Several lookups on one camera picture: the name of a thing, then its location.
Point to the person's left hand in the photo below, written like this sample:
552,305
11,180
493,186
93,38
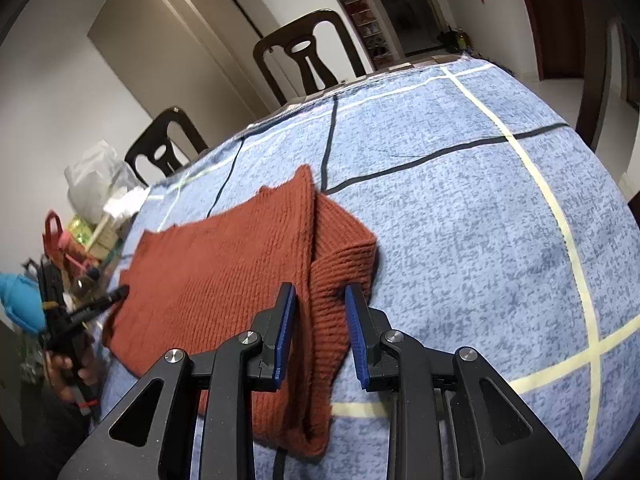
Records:
60,372

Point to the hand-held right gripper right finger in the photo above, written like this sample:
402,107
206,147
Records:
357,340

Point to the green snack packet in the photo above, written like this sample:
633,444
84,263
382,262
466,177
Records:
80,227

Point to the blue thermos jug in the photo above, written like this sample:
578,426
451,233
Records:
20,302

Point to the rust knit sweater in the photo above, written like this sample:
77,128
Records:
225,270

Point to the dark wooden chair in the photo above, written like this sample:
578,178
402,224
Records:
160,150
310,45
605,60

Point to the dark wooden door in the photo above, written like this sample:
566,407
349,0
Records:
550,15

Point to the white tissue box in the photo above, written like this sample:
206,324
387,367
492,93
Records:
125,202

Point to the blue checked blanket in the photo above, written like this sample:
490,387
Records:
475,185

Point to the glass teapot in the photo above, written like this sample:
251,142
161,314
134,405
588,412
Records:
85,285

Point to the cream plastic basket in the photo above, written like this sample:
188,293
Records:
107,240

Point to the dark glass door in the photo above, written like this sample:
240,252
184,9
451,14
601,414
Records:
410,5

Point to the shoe rack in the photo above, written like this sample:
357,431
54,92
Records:
370,27

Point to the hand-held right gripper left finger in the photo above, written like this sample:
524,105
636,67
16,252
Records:
282,340

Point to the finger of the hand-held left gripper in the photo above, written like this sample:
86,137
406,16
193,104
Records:
100,302

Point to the white plastic bag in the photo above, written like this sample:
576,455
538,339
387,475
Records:
92,175

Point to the beige sliding door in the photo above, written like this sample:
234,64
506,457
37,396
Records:
175,30

